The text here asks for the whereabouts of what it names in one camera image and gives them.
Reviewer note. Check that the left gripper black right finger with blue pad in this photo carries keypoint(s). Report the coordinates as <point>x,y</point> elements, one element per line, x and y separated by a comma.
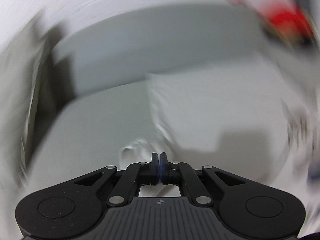
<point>185,178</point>

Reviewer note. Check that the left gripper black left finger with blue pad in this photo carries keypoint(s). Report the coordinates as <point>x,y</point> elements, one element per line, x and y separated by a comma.
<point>129,181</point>

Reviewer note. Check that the white t-shirt with script logo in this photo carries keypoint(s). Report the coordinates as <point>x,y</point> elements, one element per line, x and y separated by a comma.
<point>239,115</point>

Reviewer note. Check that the grey sofa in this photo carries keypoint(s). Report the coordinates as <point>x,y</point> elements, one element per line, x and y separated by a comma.
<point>99,75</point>

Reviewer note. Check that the red garment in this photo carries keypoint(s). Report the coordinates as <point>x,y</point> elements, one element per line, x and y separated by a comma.
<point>286,22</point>

